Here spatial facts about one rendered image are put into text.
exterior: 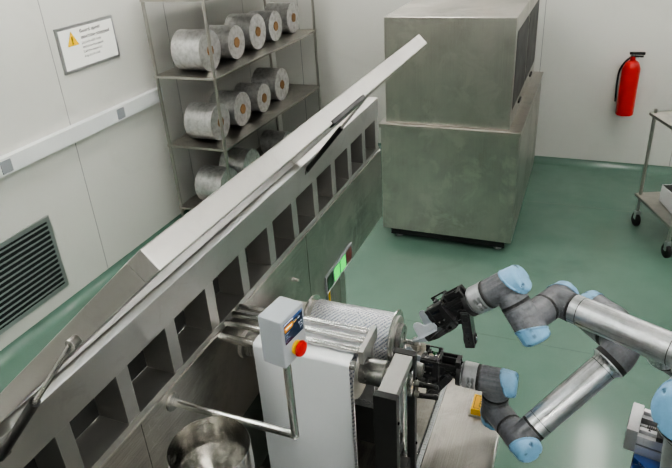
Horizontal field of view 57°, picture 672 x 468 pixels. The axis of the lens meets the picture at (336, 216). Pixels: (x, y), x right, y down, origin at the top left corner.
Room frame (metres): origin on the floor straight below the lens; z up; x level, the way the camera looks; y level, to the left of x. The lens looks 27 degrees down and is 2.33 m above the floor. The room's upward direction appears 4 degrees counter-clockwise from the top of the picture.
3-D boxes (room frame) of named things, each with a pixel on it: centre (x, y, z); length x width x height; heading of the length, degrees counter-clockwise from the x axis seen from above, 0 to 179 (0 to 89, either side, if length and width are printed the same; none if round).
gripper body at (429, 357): (1.39, -0.28, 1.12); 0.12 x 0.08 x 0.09; 67
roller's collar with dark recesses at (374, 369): (1.14, -0.07, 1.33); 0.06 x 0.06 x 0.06; 67
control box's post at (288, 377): (0.89, 0.11, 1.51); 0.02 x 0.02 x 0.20
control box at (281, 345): (0.88, 0.10, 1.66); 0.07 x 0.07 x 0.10; 58
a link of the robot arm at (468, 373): (1.35, -0.35, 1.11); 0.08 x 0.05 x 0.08; 157
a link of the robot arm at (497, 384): (1.33, -0.42, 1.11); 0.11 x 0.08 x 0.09; 67
